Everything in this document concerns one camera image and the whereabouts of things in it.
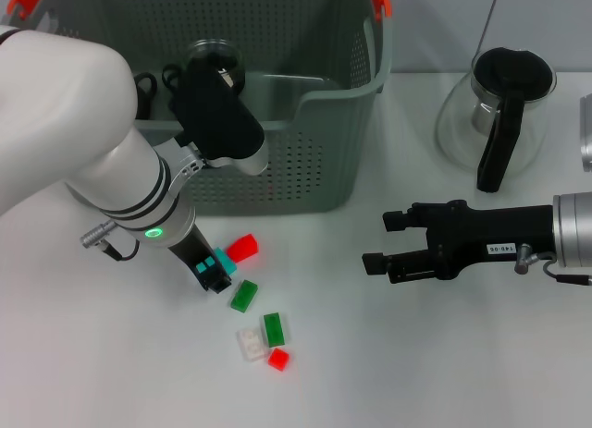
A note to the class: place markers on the large red toy brick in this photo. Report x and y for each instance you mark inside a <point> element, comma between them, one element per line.
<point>242,248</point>

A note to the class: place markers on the small red toy brick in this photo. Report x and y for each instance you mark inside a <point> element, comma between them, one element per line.
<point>279,358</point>

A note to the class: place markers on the teal square toy brick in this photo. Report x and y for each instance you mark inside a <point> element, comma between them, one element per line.
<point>226,261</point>

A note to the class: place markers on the grey-green perforated storage bin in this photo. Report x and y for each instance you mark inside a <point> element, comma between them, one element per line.
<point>314,169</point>

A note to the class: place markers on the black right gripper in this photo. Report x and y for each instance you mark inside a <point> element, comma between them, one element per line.
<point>490,234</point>

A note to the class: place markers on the green toy brick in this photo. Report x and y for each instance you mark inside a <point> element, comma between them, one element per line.
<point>245,296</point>
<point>274,330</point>

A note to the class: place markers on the dark clay teapot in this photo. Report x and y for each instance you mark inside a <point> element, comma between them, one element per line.
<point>145,83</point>

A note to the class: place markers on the long white toy brick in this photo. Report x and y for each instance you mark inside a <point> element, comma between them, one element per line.
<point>227,80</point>

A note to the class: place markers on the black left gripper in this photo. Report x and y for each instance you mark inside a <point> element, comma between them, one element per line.
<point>194,250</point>

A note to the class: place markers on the white two-stud toy brick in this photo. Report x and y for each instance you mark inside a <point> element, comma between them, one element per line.
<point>252,346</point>

